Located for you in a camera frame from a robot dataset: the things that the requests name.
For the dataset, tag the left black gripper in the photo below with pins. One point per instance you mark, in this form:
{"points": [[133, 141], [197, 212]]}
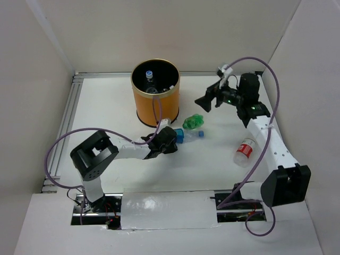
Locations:
{"points": [[172, 149]]}

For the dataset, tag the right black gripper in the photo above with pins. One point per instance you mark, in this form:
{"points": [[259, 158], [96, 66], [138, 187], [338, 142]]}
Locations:
{"points": [[205, 102]]}

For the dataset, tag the clear bottle blue label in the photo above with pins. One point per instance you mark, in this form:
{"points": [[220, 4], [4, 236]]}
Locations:
{"points": [[185, 136]]}

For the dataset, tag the crushed green bottle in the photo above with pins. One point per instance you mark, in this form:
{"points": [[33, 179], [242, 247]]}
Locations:
{"points": [[193, 122]]}

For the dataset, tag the clear bottle white cap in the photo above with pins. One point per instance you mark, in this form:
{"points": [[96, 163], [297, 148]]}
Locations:
{"points": [[165, 89]]}

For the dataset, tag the clear bottle white-blue cap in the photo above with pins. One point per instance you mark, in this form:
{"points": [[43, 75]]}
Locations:
{"points": [[150, 86]]}

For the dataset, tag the clear bottle red label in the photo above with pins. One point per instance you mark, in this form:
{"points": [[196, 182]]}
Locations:
{"points": [[243, 154]]}

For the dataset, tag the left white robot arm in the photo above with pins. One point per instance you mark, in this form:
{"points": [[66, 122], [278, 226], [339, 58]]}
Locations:
{"points": [[95, 154]]}

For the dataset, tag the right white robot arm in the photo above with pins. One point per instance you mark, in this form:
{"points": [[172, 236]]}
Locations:
{"points": [[287, 181]]}

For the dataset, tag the orange cylindrical bin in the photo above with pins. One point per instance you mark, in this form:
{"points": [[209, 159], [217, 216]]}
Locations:
{"points": [[150, 108]]}

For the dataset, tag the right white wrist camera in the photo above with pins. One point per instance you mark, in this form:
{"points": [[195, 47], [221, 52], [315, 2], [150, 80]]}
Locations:
{"points": [[223, 72]]}

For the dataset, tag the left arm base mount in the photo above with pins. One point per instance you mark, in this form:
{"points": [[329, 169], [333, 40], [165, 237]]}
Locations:
{"points": [[106, 211]]}

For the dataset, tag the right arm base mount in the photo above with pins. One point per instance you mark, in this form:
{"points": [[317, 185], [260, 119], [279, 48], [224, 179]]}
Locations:
{"points": [[237, 212]]}

